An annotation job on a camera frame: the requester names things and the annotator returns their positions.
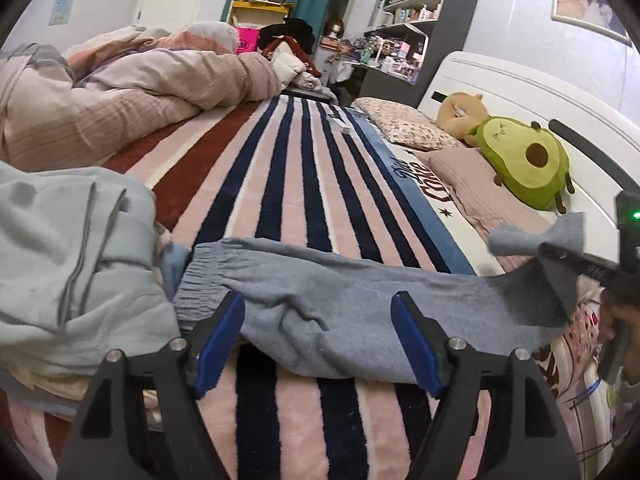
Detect pale green garment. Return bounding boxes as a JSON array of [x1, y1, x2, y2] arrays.
[[0, 161, 182, 367]]

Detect framed wall picture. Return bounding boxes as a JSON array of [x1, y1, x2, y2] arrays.
[[551, 0, 634, 48]]

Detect yellow cabinet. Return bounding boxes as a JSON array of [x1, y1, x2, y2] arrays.
[[230, 0, 296, 27]]

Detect striped blanket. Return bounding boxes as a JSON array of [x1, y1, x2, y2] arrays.
[[7, 96, 501, 480]]

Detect light blue cloth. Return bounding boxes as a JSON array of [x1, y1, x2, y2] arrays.
[[159, 242, 192, 303]]

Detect avocado plush toy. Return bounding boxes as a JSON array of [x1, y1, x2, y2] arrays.
[[465, 116, 576, 215]]

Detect dark grey bookshelf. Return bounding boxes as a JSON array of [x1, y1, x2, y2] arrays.
[[361, 0, 485, 108]]

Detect floral pillow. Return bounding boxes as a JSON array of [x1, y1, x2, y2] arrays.
[[351, 96, 463, 152]]

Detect pink striped duvet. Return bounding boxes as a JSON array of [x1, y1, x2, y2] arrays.
[[0, 21, 284, 173]]

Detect brown plush toy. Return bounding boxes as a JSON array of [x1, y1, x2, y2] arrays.
[[436, 92, 488, 139]]

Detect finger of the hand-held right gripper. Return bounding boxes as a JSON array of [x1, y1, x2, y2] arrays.
[[537, 243, 622, 283]]

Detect blue wall poster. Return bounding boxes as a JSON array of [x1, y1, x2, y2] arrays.
[[48, 0, 80, 27]]

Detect grey-blue pants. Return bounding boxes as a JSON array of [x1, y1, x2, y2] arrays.
[[171, 211, 586, 387]]

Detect pink pillow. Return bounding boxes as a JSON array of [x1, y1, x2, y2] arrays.
[[417, 146, 558, 238]]

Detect floral bed sheet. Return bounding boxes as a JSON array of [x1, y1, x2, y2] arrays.
[[532, 277, 621, 480]]

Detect cluttered desk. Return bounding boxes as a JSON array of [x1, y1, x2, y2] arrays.
[[316, 30, 426, 101]]

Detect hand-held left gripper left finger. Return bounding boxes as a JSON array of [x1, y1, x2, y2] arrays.
[[56, 291, 246, 480]]

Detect pink box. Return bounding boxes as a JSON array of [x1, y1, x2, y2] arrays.
[[233, 25, 261, 54]]

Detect black clothing pile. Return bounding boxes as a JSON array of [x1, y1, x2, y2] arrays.
[[258, 18, 316, 58]]

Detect person's right hand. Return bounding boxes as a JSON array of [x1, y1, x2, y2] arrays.
[[598, 287, 629, 343]]

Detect cream folded cloth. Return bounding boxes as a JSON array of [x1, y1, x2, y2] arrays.
[[0, 347, 101, 413]]

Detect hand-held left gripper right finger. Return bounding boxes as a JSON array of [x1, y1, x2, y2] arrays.
[[390, 290, 584, 480]]

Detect white headboard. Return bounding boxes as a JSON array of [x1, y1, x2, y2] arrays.
[[417, 50, 640, 233]]

